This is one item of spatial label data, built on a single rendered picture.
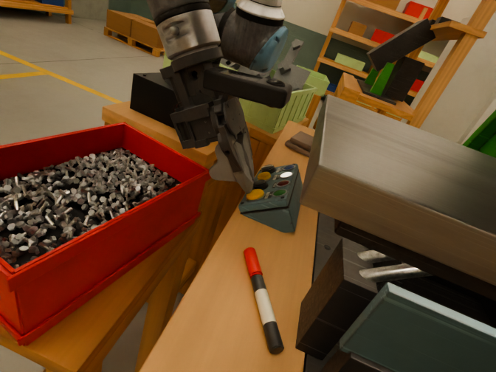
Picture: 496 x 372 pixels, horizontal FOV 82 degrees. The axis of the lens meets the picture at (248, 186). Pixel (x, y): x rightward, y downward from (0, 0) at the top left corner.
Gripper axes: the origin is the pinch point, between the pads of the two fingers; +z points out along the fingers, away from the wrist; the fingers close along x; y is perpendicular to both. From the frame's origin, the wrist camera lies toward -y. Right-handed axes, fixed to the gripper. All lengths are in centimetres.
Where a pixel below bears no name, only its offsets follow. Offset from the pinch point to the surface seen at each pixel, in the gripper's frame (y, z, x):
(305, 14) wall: 34, -92, -709
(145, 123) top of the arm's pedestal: 32.9, -11.4, -25.2
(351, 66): -42, 37, -651
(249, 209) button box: 0.7, 3.1, 2.2
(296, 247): -5.6, 9.4, 4.3
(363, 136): -16.1, -11.3, 23.4
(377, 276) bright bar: -15.8, 2.6, 18.7
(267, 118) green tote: 14, 3, -74
